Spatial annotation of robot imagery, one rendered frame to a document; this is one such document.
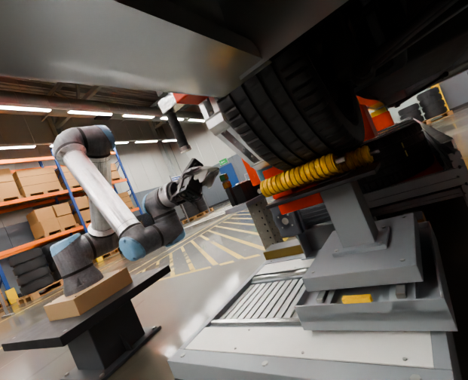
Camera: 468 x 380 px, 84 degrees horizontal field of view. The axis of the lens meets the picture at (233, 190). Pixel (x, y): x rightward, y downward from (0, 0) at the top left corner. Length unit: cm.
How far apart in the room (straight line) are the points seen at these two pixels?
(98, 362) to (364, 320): 120
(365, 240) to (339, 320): 25
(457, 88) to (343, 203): 1356
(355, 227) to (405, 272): 21
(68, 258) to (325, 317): 122
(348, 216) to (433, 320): 33
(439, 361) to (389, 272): 19
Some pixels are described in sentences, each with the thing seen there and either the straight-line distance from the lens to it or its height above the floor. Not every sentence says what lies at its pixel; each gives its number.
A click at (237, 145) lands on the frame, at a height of 67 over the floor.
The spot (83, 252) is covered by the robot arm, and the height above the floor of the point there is 55.
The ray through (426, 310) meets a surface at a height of 14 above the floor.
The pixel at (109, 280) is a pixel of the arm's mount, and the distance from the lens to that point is 152.
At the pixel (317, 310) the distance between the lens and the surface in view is 82.
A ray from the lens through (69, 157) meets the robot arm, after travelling 120.
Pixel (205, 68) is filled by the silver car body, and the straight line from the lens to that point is 44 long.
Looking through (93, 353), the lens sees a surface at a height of 10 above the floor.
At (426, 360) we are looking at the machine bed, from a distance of 74.
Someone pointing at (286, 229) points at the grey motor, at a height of 27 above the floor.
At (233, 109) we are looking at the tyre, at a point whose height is 74.
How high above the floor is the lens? 55
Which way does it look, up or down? level
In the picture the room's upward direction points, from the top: 23 degrees counter-clockwise
